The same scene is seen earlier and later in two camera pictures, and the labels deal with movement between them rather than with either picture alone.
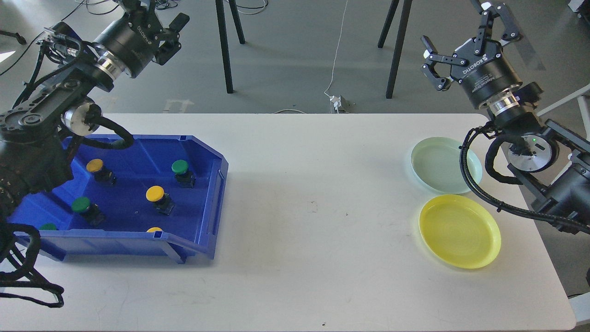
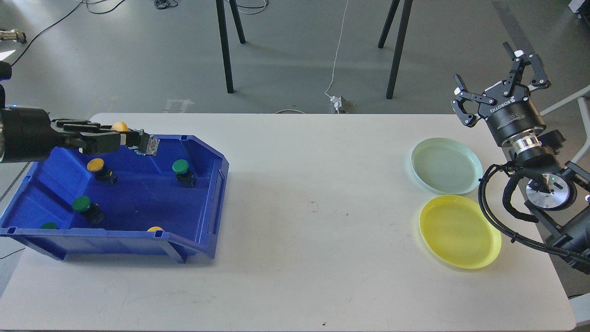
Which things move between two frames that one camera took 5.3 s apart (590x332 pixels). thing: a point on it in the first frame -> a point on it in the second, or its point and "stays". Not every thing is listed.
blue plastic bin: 162,195 stays
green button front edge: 48,226 stays
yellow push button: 97,166 stays
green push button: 185,178 stays
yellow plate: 460,230 stays
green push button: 82,205 stays
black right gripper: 486,76 -> 513,118
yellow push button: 161,200 -> 120,127
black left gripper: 131,38 -> 29,135
